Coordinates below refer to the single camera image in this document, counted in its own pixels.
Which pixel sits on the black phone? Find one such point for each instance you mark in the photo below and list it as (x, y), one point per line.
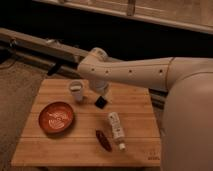
(101, 102)

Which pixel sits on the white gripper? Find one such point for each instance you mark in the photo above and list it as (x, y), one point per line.
(98, 86)

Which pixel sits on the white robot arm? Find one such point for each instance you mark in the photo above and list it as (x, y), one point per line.
(184, 86)

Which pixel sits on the white cup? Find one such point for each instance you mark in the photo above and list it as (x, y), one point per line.
(76, 90)

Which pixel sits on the wooden table board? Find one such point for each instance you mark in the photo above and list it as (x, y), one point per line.
(78, 146)

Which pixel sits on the orange ceramic bowl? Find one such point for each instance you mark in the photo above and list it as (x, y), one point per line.
(56, 117)

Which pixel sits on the black object on floor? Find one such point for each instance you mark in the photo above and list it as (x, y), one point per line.
(54, 69)

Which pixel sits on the metal floor rail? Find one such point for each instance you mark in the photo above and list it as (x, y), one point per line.
(40, 46)

